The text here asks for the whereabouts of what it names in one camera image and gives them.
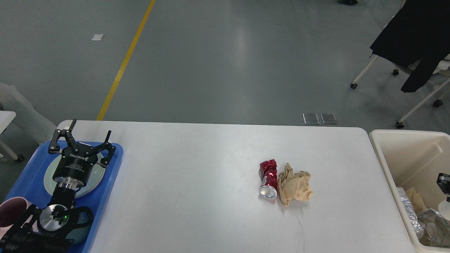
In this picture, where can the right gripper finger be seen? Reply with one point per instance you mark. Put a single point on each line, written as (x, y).
(443, 181)

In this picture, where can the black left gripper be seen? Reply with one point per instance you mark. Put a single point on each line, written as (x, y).
(78, 159)

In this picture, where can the mint green plate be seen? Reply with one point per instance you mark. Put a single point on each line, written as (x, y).
(95, 178)

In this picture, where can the brown paper bag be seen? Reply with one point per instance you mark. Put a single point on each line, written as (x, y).
(416, 200)

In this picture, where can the foil sheet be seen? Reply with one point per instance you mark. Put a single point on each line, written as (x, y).
(416, 225)

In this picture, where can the brown paper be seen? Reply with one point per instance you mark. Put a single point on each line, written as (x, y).
(294, 186)

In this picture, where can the crushed red can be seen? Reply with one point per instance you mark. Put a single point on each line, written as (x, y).
(269, 185)

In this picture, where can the white paper cup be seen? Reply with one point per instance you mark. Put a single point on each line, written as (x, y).
(444, 209)

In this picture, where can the foil bag with paper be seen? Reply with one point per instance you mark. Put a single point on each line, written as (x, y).
(436, 229)

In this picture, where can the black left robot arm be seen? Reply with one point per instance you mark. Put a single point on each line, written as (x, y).
(57, 202)

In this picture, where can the beige plastic bin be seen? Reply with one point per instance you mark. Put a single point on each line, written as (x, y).
(414, 159)

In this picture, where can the person in grey trousers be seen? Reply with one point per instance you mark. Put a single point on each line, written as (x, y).
(27, 119)

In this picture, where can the blue plastic tray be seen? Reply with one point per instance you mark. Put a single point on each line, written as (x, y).
(29, 185)

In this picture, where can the white rolling chair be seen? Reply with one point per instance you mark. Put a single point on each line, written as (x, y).
(442, 69)

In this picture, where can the white table at left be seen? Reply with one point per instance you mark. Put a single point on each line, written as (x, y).
(6, 118)

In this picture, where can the pink mug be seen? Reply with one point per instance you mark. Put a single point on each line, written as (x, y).
(10, 211)

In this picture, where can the right floor socket plate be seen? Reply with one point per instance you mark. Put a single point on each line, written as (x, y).
(329, 119)

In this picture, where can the floor socket plate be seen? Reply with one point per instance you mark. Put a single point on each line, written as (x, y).
(329, 119)
(311, 119)

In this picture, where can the black jacket on chair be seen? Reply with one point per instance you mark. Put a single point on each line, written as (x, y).
(419, 32)

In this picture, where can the left floor socket plate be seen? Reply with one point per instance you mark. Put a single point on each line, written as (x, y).
(311, 119)

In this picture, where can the person with black shoes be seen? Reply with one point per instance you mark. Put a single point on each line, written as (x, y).
(348, 2)

